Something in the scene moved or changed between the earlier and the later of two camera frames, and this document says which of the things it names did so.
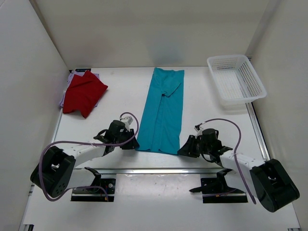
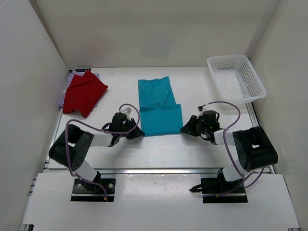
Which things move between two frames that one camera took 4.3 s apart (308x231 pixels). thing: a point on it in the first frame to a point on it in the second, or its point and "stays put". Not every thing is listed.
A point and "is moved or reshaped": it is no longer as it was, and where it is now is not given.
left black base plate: (105, 192) stays put
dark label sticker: (82, 70) stays put
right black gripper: (188, 149) to (190, 128)
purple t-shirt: (72, 73) stays put
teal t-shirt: (161, 125) is moved or reshaped
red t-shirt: (83, 93) stays put
